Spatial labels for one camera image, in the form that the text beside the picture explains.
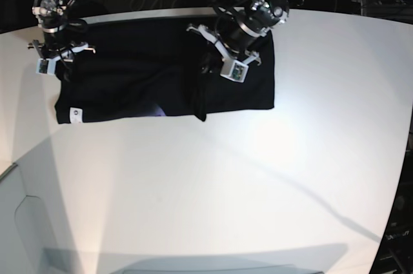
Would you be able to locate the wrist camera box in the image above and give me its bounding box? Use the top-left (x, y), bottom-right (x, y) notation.
top-left (220, 59), bottom-right (249, 83)
top-left (36, 59), bottom-right (56, 75)

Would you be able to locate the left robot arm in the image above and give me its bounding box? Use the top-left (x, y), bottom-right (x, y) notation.
top-left (187, 0), bottom-right (291, 83)

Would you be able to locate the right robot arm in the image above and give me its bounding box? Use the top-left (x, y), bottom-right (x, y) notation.
top-left (28, 0), bottom-right (87, 66)

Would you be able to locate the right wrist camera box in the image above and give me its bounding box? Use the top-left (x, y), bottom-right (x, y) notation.
top-left (36, 59), bottom-right (56, 75)

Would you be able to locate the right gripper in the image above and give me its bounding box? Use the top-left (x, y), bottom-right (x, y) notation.
top-left (27, 28), bottom-right (96, 63)

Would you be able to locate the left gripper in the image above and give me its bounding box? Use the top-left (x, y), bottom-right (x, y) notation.
top-left (186, 12), bottom-right (268, 74)

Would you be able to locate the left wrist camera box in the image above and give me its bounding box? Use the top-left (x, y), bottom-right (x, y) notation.
top-left (220, 59), bottom-right (249, 83)

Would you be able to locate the black T-shirt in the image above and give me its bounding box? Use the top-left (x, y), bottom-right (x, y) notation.
top-left (55, 17), bottom-right (275, 124)

